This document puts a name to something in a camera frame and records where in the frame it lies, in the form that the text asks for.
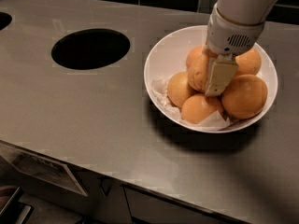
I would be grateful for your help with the white ceramic bowl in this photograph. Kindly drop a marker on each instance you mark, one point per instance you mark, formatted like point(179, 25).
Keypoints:
point(168, 57)

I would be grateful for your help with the grey cabinet drawer front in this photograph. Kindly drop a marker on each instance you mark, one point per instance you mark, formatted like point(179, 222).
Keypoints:
point(147, 208)

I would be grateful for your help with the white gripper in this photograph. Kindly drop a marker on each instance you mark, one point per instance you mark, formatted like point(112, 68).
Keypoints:
point(231, 36)

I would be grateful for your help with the white paper liner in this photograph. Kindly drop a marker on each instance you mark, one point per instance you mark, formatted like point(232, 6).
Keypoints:
point(213, 123)

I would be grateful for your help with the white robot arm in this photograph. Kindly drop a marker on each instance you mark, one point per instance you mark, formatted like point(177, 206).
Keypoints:
point(246, 12)

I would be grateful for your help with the orange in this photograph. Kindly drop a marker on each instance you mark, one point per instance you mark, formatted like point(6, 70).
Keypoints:
point(193, 54)
point(249, 63)
point(245, 96)
point(198, 107)
point(197, 72)
point(179, 89)

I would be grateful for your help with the open slanted drawer panel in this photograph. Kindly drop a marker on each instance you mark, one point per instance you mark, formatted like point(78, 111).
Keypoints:
point(42, 168)

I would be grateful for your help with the dark bin at bottom left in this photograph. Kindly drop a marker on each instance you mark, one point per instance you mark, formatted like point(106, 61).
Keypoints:
point(12, 211)

